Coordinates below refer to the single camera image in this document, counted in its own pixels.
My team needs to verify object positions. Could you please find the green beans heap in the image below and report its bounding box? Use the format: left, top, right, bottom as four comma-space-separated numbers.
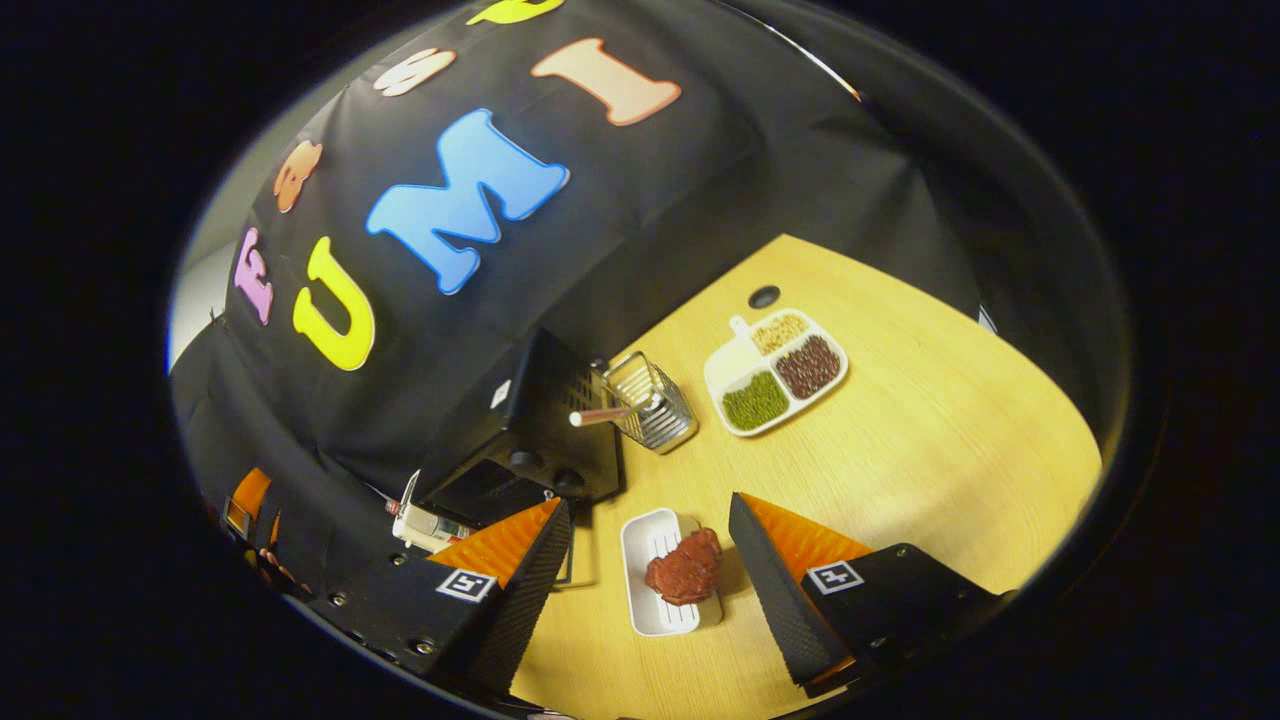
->
721, 369, 792, 432

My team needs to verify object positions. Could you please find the white rectangular tray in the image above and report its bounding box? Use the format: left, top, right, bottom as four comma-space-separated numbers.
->
619, 507, 725, 639

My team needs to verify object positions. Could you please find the metal mesh utensil holder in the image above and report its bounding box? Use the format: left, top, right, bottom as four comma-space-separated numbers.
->
598, 350, 700, 456

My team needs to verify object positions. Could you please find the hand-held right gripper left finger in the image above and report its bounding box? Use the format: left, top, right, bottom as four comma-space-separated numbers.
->
308, 497, 574, 696

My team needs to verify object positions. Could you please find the red raw meat piece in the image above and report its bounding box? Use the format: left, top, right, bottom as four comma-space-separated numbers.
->
644, 527, 724, 608

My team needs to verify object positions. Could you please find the black backdrop cloth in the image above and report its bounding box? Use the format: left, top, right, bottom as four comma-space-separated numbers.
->
170, 0, 986, 601

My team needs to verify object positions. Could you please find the white divided plate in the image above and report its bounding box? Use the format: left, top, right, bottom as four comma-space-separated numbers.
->
702, 307, 850, 439

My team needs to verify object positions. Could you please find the pink-tipped stick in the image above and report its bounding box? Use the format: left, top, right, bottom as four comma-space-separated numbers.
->
569, 398, 653, 429

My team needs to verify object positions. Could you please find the black electric oven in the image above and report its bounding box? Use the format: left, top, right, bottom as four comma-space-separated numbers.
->
414, 327, 627, 591

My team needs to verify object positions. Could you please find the red beans heap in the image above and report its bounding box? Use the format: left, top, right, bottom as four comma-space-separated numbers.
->
774, 334, 842, 400

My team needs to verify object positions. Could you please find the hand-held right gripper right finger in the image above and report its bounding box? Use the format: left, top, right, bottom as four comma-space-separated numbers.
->
727, 491, 1013, 699

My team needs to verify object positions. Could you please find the yellow beans heap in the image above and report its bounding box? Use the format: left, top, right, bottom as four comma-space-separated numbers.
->
749, 312, 812, 357

